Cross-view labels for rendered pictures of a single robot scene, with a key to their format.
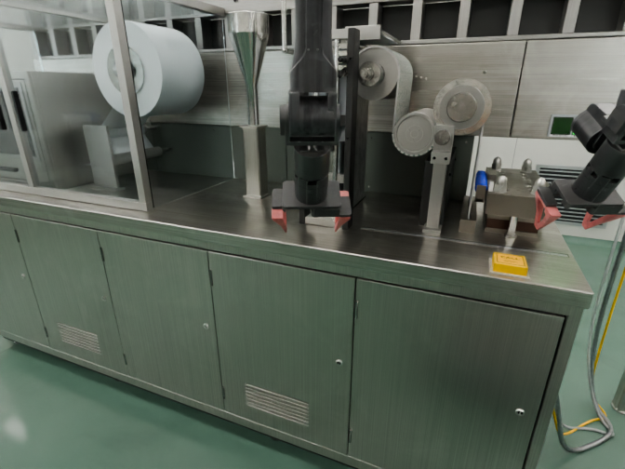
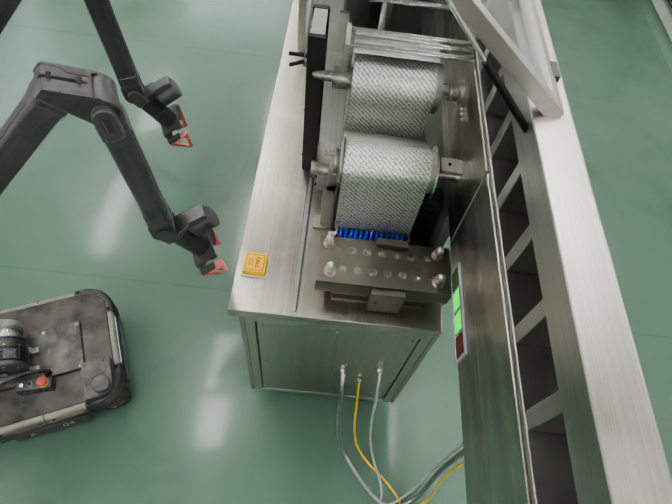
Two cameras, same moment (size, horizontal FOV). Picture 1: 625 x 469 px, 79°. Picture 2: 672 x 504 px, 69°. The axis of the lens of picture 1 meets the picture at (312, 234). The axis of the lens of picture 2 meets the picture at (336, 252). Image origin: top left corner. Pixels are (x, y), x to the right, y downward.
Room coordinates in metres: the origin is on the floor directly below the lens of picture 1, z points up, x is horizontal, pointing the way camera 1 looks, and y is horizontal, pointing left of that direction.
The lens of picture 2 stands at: (0.68, -1.26, 2.26)
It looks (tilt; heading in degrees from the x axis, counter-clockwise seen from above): 57 degrees down; 64
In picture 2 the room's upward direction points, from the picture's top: 10 degrees clockwise
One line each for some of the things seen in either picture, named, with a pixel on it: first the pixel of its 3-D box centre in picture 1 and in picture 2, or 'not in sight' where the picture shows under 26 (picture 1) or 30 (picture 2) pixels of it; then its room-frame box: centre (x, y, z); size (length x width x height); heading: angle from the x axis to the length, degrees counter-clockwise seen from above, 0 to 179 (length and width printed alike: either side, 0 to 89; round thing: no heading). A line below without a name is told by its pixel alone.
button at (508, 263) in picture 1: (509, 263); (255, 264); (0.81, -0.46, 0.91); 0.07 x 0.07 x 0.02; 68
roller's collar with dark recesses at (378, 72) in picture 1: (371, 74); (343, 77); (1.16, -0.17, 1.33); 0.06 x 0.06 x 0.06; 68
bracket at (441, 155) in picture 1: (438, 180); (324, 195); (1.06, -0.36, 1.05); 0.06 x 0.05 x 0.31; 158
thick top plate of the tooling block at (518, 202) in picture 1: (512, 189); (383, 269); (1.16, -0.63, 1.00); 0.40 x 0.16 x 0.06; 158
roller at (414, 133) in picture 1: (419, 129); (382, 155); (1.24, -0.34, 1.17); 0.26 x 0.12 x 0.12; 158
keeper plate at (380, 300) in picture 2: not in sight; (385, 302); (1.14, -0.73, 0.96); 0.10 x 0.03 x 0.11; 158
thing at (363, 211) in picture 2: (477, 153); (376, 213); (1.17, -0.51, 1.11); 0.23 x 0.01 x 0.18; 158
